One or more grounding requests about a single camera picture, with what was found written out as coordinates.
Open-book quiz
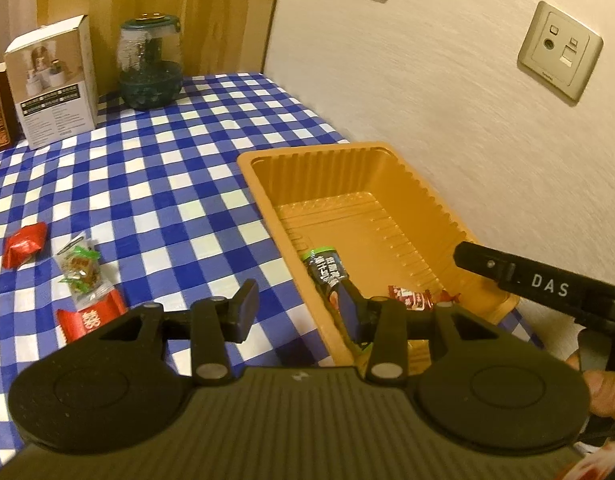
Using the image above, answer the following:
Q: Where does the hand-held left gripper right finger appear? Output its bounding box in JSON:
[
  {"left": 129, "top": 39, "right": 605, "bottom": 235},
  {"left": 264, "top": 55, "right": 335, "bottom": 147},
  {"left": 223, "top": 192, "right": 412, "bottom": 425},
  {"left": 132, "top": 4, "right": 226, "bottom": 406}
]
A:
[{"left": 336, "top": 278, "right": 538, "bottom": 386}]

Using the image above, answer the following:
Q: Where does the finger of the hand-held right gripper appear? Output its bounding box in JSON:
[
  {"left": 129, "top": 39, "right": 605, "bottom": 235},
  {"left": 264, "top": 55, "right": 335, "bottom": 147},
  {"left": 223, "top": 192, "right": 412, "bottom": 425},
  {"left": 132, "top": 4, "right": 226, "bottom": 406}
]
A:
[{"left": 452, "top": 241, "right": 517, "bottom": 290}]

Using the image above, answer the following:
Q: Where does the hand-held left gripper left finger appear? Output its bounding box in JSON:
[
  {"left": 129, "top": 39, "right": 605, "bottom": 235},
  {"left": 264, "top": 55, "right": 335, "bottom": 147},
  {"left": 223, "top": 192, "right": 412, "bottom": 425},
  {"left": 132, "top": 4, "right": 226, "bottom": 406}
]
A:
[{"left": 70, "top": 278, "right": 261, "bottom": 386}]

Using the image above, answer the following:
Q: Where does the tall green snack packet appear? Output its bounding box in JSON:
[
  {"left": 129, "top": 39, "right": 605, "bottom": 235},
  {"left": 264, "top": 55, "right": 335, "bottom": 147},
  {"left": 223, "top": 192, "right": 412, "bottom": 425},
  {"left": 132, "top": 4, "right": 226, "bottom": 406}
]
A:
[{"left": 302, "top": 246, "right": 375, "bottom": 352}]

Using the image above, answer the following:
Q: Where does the dark red snack packet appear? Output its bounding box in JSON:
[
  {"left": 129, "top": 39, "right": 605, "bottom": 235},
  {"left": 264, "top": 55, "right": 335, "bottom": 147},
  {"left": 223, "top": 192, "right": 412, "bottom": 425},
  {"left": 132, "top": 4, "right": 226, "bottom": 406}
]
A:
[{"left": 387, "top": 284, "right": 435, "bottom": 312}]

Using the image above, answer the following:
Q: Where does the orange plastic tray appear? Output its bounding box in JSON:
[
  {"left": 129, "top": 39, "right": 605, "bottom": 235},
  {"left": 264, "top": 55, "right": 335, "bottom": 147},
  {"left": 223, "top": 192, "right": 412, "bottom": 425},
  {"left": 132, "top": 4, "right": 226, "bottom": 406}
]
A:
[{"left": 236, "top": 141, "right": 522, "bottom": 368}]

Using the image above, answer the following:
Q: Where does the clear snack packet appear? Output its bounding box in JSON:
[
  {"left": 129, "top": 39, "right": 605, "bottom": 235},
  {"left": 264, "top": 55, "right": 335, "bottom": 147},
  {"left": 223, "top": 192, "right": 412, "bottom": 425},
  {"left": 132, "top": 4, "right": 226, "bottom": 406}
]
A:
[{"left": 54, "top": 232, "right": 113, "bottom": 311}]

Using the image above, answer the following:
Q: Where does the red foil pouch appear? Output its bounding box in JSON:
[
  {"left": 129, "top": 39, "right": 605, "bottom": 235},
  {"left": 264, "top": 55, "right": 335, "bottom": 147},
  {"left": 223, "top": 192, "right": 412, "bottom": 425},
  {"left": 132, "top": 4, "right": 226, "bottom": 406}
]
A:
[{"left": 2, "top": 222, "right": 49, "bottom": 269}]

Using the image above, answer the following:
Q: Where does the person's right hand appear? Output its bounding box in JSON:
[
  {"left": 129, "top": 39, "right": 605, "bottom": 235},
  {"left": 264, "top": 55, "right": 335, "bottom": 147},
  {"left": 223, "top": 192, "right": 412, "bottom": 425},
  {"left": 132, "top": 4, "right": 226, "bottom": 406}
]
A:
[{"left": 567, "top": 355, "right": 615, "bottom": 423}]

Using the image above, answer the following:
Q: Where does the blue white checkered tablecloth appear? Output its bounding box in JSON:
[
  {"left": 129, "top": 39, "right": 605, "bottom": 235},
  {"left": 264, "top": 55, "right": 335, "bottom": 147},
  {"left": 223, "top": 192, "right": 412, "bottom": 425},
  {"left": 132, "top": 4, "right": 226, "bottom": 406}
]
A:
[{"left": 0, "top": 72, "right": 543, "bottom": 466}]

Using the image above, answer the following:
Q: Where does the red packet with white label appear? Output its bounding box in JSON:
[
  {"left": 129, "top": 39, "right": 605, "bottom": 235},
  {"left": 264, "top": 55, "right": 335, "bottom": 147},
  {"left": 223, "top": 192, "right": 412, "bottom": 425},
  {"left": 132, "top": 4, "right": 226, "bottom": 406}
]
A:
[{"left": 56, "top": 290, "right": 129, "bottom": 346}]

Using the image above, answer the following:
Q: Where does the glass jar with green base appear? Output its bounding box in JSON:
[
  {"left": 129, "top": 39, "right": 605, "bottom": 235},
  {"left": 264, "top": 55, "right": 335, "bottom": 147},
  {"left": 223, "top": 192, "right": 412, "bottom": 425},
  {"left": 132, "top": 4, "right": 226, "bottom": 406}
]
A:
[{"left": 118, "top": 12, "right": 184, "bottom": 110}]

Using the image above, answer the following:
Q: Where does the white product box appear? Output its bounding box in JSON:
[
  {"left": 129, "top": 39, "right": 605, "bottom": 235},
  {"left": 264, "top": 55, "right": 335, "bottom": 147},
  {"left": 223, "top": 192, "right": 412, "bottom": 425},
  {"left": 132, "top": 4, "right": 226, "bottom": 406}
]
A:
[{"left": 4, "top": 14, "right": 99, "bottom": 151}]

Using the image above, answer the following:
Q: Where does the red patterned gift box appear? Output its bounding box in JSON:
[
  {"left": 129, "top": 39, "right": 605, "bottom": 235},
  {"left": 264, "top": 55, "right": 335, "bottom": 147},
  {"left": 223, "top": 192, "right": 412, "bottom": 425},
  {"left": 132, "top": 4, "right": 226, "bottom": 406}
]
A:
[{"left": 0, "top": 62, "right": 21, "bottom": 155}]

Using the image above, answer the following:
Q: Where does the beige wall data socket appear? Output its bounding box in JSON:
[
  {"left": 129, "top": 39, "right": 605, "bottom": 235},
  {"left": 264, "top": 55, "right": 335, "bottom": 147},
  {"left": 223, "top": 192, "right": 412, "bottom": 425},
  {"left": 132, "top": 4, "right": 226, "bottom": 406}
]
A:
[{"left": 517, "top": 0, "right": 604, "bottom": 106}]

